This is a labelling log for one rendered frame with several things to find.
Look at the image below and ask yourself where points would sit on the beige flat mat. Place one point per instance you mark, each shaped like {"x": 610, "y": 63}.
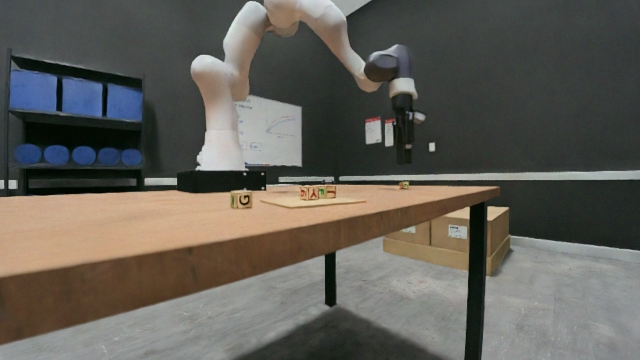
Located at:
{"x": 296, "y": 203}

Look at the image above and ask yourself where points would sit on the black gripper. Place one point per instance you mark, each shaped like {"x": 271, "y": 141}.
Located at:
{"x": 400, "y": 105}

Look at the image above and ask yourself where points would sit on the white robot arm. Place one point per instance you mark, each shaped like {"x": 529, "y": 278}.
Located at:
{"x": 220, "y": 84}

